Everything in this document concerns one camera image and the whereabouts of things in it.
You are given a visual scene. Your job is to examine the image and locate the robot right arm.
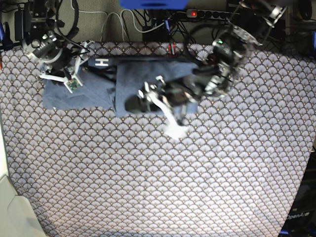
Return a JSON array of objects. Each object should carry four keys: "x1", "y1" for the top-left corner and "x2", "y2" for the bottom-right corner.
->
[{"x1": 22, "y1": 0, "x2": 92, "y2": 93}]

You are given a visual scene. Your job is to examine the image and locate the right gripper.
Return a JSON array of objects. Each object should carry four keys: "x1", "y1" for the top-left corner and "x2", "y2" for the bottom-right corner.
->
[{"x1": 26, "y1": 40, "x2": 92, "y2": 93}]

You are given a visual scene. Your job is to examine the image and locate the white cable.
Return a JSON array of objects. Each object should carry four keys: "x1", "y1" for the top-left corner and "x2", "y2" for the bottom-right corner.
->
[{"x1": 71, "y1": 0, "x2": 165, "y2": 41}]

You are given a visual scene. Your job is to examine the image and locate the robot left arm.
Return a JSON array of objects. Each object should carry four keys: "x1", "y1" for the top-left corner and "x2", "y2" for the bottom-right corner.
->
[{"x1": 125, "y1": 0, "x2": 291, "y2": 140}]

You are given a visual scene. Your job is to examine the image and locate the blue T-shirt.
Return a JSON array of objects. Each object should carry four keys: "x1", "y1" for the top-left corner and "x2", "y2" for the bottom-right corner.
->
[{"x1": 42, "y1": 56, "x2": 197, "y2": 117}]

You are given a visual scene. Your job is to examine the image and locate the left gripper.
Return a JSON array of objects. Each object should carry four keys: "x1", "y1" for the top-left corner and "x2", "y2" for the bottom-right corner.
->
[{"x1": 124, "y1": 75, "x2": 200, "y2": 140}]

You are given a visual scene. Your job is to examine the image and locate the black power strip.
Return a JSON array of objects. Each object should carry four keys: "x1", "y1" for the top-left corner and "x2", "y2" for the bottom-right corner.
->
[{"x1": 186, "y1": 9, "x2": 233, "y2": 21}]

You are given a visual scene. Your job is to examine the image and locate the black OpenArm base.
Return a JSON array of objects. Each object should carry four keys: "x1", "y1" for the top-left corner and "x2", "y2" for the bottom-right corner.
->
[{"x1": 279, "y1": 146, "x2": 316, "y2": 237}]

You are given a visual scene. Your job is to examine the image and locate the black box behind table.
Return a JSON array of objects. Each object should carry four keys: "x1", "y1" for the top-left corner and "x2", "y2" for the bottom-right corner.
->
[{"x1": 142, "y1": 25, "x2": 169, "y2": 42}]

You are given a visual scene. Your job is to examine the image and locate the black power adapter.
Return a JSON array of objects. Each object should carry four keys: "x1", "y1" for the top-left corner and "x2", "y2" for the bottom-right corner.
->
[{"x1": 14, "y1": 1, "x2": 33, "y2": 41}]

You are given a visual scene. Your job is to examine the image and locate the white furniture at left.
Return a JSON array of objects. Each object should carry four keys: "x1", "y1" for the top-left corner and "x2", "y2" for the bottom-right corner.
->
[{"x1": 0, "y1": 123, "x2": 47, "y2": 237}]

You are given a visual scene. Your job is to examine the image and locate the red table clamp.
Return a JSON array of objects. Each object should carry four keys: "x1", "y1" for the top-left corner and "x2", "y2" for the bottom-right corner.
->
[{"x1": 168, "y1": 43, "x2": 177, "y2": 57}]

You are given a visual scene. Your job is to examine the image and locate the blue box overhead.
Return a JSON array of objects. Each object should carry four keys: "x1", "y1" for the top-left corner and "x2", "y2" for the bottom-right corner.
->
[{"x1": 119, "y1": 0, "x2": 189, "y2": 9}]

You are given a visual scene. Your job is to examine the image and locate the fan-patterned tablecloth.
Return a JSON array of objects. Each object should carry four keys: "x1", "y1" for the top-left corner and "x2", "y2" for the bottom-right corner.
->
[{"x1": 0, "y1": 49, "x2": 316, "y2": 237}]

